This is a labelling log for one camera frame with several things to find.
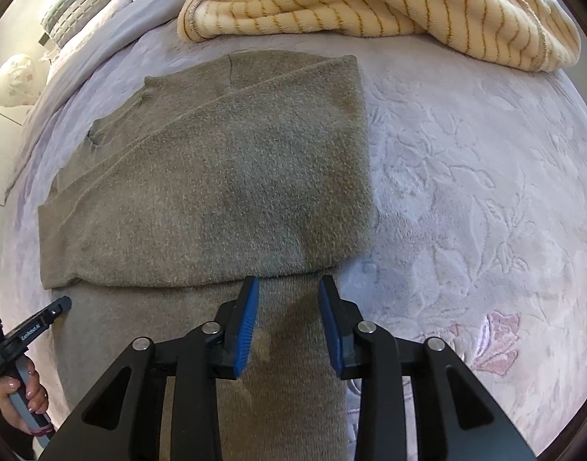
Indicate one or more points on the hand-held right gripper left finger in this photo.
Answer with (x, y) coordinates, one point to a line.
(245, 326)

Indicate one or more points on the cream striped fleece blanket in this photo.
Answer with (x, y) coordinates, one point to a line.
(370, 5)

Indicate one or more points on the lilac embossed bed blanket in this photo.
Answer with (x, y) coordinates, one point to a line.
(466, 192)

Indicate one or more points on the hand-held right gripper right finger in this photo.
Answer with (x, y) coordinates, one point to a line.
(331, 326)

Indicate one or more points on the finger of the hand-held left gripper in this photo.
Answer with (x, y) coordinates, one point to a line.
(43, 322)

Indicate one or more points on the person's left forearm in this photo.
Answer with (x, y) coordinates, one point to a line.
(10, 442)

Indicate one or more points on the person's left hand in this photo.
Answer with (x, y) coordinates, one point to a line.
(33, 396)

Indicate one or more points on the grey-brown knit sweater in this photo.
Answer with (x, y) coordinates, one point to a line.
(216, 187)

